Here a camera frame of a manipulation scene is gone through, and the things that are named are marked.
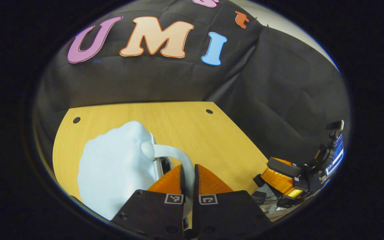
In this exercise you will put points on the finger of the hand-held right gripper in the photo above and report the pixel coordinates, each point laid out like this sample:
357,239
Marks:
278,181
285,167

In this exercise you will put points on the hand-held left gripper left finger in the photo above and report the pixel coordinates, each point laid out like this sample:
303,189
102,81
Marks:
152,213

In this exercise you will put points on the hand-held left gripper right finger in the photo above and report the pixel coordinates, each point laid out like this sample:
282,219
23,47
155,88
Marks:
228,213

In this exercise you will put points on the light blue suitcase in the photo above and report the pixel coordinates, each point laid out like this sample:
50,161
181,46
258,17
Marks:
112,170

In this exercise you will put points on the blue lit screen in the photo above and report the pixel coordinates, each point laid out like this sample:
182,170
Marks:
337,156

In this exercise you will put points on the black backdrop cloth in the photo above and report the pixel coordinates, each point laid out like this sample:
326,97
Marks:
278,93

